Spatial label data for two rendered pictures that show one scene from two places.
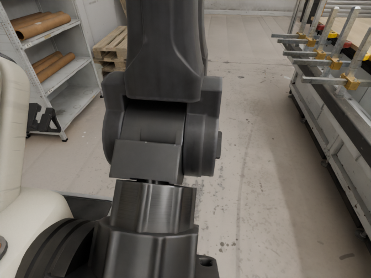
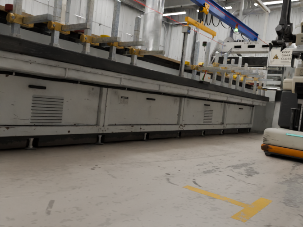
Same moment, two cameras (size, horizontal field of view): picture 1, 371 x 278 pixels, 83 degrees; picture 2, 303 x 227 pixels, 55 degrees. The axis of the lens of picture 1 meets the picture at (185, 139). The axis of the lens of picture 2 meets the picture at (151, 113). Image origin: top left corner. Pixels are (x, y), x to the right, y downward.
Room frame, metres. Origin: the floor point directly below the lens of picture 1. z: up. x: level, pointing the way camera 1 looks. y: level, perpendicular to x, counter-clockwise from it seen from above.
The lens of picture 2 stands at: (3.18, 0.42, 0.45)
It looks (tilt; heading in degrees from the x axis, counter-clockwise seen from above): 3 degrees down; 211
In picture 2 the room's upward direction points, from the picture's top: 6 degrees clockwise
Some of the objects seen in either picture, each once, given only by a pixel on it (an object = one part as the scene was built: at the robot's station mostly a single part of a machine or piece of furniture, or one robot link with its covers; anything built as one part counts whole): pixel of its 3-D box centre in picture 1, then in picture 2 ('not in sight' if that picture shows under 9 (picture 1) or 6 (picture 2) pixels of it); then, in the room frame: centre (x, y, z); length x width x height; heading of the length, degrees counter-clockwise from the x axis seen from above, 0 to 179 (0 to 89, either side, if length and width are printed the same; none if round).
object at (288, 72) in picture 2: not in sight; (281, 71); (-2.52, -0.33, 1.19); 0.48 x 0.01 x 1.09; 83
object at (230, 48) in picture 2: not in sight; (247, 84); (-2.98, -1.00, 0.95); 1.65 x 0.70 x 1.90; 83
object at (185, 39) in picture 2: not in sight; (183, 55); (0.46, -0.89, 0.93); 0.05 x 0.05 x 0.45; 83
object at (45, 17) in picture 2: (295, 36); (28, 20); (2.15, -1.05, 0.80); 0.43 x 0.03 x 0.04; 83
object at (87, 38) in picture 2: (318, 53); (89, 40); (1.67, -1.04, 0.81); 0.14 x 0.06 x 0.05; 173
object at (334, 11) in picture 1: (321, 43); (88, 29); (1.69, -1.04, 0.88); 0.04 x 0.04 x 0.48; 83
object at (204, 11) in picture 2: not in sight; (203, 16); (-4.68, -2.87, 2.95); 0.34 x 0.26 x 0.49; 173
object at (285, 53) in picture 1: (312, 54); (96, 40); (1.66, -0.99, 0.80); 0.43 x 0.03 x 0.04; 83
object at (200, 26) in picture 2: not in sight; (201, 26); (-4.68, -2.87, 2.65); 1.71 x 0.09 x 0.32; 173
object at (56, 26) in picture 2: (309, 41); (59, 27); (1.92, -1.07, 0.83); 0.14 x 0.06 x 0.05; 173
